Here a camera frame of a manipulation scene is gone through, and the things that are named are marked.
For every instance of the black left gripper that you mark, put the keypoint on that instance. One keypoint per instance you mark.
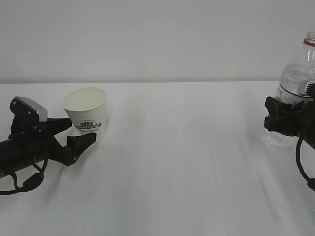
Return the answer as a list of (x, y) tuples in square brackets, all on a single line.
[(23, 150)]

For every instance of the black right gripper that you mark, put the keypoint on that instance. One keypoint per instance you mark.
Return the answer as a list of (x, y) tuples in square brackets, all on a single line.
[(288, 126)]

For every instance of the white paper cup green logo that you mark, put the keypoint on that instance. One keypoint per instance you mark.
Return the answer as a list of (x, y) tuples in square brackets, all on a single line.
[(86, 108)]

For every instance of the clear water bottle red label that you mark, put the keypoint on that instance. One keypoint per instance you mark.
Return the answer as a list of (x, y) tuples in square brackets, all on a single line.
[(299, 68)]

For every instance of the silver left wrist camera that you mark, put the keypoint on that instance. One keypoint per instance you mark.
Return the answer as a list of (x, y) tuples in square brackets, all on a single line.
[(27, 114)]

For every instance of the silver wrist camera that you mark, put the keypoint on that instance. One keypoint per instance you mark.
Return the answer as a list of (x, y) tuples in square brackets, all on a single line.
[(305, 88), (27, 114)]

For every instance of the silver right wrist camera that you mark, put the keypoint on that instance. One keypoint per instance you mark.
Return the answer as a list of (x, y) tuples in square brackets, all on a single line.
[(305, 88)]

